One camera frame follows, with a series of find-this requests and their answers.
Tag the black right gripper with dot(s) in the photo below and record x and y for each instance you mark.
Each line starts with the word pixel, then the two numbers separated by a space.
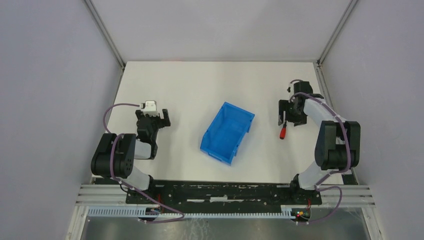
pixel 285 110

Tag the aluminium front frame rail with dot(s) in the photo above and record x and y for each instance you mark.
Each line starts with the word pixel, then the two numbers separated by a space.
pixel 344 196

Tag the aluminium left corner post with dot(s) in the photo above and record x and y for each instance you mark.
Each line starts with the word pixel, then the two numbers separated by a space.
pixel 104 32

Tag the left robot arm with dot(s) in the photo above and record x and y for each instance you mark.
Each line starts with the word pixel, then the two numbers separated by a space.
pixel 114 156

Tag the blue plastic storage bin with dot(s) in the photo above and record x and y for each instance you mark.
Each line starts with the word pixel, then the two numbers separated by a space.
pixel 226 132

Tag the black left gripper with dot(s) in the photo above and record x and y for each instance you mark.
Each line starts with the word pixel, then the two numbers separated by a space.
pixel 158 120

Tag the red handled black screwdriver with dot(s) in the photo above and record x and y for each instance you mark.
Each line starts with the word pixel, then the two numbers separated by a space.
pixel 283 131

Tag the aluminium corner post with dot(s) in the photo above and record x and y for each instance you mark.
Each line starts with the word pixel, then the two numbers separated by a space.
pixel 104 32
pixel 339 27

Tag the aluminium right corner post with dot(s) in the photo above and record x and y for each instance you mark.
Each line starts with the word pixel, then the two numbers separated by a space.
pixel 339 27

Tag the aluminium right side rail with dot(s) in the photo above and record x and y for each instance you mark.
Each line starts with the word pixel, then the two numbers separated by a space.
pixel 344 92

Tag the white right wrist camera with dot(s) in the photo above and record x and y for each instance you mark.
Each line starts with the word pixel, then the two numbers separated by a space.
pixel 290 89

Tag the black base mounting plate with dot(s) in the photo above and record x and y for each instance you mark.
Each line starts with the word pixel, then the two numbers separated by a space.
pixel 217 188

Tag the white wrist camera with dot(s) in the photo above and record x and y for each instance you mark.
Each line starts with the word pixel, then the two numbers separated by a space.
pixel 149 108
pixel 290 89

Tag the white slotted cable duct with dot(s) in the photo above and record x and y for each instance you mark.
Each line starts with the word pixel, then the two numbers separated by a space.
pixel 144 212

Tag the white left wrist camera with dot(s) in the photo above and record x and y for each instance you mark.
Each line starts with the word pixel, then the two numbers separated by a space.
pixel 149 108

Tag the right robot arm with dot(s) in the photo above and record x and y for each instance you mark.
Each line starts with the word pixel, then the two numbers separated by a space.
pixel 337 147

